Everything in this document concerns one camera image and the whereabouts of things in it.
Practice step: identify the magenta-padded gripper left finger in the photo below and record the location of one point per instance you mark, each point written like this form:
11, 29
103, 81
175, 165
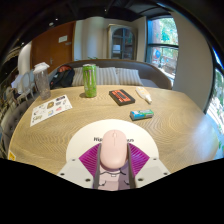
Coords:
73, 171

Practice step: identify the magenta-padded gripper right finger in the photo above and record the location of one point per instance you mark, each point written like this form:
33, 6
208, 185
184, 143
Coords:
153, 170

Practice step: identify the pink computer mouse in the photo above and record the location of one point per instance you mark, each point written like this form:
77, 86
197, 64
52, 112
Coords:
113, 150

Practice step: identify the white mouse pad, pink wrist rest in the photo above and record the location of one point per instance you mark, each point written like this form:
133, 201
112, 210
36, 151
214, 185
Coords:
86, 136

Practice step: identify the small teal pack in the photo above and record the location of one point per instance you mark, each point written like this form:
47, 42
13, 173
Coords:
141, 114

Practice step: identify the white sticker sheet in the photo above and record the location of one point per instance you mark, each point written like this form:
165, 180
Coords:
50, 110

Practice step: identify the white tube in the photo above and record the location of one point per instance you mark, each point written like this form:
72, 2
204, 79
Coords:
143, 94

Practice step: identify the black box with red print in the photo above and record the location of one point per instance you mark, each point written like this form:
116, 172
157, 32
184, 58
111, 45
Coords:
121, 97

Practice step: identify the green drink can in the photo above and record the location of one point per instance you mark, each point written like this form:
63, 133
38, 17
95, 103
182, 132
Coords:
89, 81

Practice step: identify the clear tumbler with white lid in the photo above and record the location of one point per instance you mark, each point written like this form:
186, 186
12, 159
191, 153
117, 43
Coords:
42, 83

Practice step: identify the striped cushion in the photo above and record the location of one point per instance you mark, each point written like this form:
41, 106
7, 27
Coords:
106, 76
77, 76
130, 76

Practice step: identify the grey sofa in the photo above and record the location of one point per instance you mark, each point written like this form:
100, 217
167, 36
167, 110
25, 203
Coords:
153, 73

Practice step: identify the group of white chairs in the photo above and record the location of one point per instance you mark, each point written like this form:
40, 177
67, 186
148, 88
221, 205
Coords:
25, 85

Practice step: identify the black framed window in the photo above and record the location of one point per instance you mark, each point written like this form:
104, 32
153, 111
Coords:
163, 46

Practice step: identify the brown wooden door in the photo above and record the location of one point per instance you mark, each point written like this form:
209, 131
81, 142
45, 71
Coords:
46, 46

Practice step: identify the arched glass door cabinet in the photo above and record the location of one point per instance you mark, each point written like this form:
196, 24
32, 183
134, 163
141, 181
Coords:
121, 43

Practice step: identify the white door sign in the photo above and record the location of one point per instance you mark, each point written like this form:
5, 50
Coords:
63, 38

